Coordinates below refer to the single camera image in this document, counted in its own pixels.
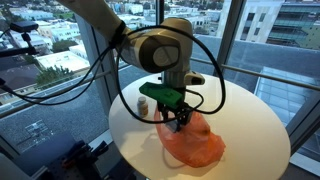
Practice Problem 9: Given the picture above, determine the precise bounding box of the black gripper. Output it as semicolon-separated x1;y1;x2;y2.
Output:
157;102;193;131

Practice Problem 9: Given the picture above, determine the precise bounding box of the white and blue container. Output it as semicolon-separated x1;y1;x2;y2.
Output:
166;121;180;133

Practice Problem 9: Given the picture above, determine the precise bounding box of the orange plastic bag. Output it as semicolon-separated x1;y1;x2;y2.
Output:
156;112;226;168

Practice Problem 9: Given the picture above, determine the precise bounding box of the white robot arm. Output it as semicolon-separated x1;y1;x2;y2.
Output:
57;0;204;132

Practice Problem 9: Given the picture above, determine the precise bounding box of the small white pill bottle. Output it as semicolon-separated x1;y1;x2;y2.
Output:
137;96;148;118

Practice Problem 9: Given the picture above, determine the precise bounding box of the black equipment base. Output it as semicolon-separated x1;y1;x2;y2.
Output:
13;134;136;180

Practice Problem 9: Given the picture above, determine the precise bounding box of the metal window handrail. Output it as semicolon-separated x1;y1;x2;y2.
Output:
0;59;320;118

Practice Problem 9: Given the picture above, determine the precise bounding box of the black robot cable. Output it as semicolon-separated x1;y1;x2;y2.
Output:
0;24;227;125

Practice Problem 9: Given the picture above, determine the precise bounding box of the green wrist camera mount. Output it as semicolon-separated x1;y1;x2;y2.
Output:
139;82;183;109

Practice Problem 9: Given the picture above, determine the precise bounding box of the round white pedestal table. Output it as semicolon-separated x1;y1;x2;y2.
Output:
109;81;291;180

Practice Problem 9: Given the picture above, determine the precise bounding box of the black camera on stand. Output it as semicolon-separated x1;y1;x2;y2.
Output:
0;21;39;57

